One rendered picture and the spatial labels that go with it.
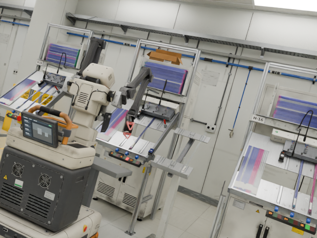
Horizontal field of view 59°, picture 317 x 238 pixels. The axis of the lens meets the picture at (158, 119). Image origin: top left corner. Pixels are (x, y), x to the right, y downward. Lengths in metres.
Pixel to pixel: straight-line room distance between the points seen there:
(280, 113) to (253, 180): 0.71
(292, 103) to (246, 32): 2.05
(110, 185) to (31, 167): 1.40
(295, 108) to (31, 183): 2.23
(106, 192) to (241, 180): 1.49
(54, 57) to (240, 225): 2.98
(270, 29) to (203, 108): 1.51
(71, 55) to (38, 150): 2.12
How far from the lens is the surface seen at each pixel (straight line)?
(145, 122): 2.95
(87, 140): 2.14
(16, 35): 7.09
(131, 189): 3.05
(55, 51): 4.00
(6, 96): 3.92
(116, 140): 2.80
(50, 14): 5.75
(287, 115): 2.81
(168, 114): 2.93
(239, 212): 2.75
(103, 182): 3.22
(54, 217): 1.88
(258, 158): 2.63
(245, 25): 4.66
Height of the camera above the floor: 1.19
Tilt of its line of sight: 2 degrees down
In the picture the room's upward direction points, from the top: 16 degrees clockwise
